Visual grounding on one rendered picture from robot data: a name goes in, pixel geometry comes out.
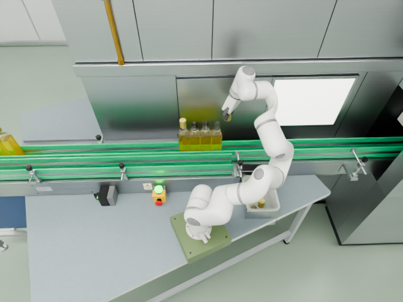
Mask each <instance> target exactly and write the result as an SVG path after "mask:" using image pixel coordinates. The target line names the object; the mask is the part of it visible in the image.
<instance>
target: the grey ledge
mask: <svg viewBox="0 0 403 302"><path fill-rule="evenodd" d="M103 141H104V143H153V142H178V138H177V139H150V140H103ZM23 142H24V144H23V146H24V145H51V144H98V140H97V139H96V138H82V139H55V140H23Z"/></svg>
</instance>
